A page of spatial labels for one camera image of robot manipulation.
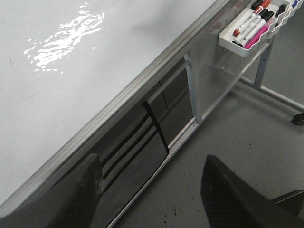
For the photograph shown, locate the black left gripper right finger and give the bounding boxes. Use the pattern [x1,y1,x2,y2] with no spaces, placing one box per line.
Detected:
[201,155,304,228]

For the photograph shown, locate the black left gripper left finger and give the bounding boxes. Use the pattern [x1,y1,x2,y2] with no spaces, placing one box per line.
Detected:
[0,153,101,228]

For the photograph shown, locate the grey metal whiteboard stand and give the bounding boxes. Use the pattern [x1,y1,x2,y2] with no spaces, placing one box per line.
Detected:
[111,33,304,228]

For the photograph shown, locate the large white whiteboard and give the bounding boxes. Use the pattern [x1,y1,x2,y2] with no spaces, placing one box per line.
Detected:
[0,0,225,217]

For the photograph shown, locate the black caster wheel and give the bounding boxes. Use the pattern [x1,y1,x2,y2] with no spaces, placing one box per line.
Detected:
[291,113,304,126]

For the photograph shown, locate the pink cap marker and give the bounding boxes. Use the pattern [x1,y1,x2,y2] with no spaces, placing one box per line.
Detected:
[244,25,269,49]

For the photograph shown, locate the red cap marker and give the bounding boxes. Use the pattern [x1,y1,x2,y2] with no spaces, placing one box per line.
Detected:
[233,7,263,37]

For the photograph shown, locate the white plastic marker tray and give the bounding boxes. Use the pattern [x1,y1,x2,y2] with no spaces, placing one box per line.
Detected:
[218,0,303,57]

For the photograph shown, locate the black cap marker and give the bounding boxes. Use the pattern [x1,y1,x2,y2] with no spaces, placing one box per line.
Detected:
[232,9,274,47]

